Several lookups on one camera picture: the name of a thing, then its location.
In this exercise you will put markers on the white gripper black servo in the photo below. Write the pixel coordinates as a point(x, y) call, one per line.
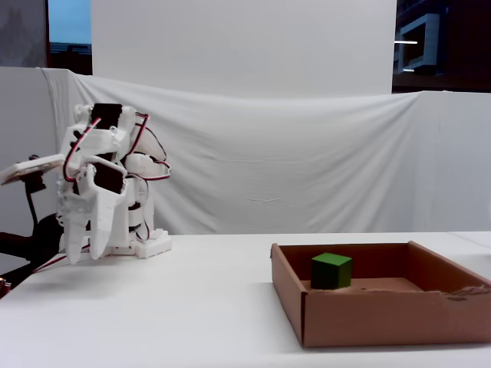
point(103, 215)

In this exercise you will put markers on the green cube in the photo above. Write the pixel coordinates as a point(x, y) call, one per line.
point(330, 272)

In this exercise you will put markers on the white robot arm with base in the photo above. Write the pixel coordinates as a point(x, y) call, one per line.
point(144, 165)

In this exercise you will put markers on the brown cardboard box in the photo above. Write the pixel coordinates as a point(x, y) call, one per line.
point(383, 318)

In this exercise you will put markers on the small brown connector board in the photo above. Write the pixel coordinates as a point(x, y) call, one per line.
point(4, 286)

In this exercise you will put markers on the window with blue sky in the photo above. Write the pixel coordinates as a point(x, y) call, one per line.
point(69, 23)

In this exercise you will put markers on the white draped cloth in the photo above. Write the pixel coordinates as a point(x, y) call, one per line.
point(307, 161)

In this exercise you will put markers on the white backdrop board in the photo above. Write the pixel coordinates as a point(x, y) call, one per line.
point(245, 42)

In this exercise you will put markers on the dark window with building view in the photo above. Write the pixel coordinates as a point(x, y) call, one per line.
point(460, 46)

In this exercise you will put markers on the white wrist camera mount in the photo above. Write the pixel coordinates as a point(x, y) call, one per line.
point(27, 166)

